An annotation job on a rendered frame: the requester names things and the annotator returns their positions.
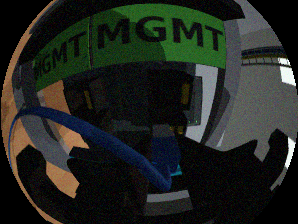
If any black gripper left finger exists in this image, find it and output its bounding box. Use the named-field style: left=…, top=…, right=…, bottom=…
left=67, top=135, right=152, bottom=216

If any blue cable with plug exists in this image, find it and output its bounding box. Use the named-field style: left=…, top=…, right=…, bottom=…
left=8, top=105, right=181, bottom=192

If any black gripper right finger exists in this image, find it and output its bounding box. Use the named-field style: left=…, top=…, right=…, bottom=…
left=174, top=132, right=257, bottom=209

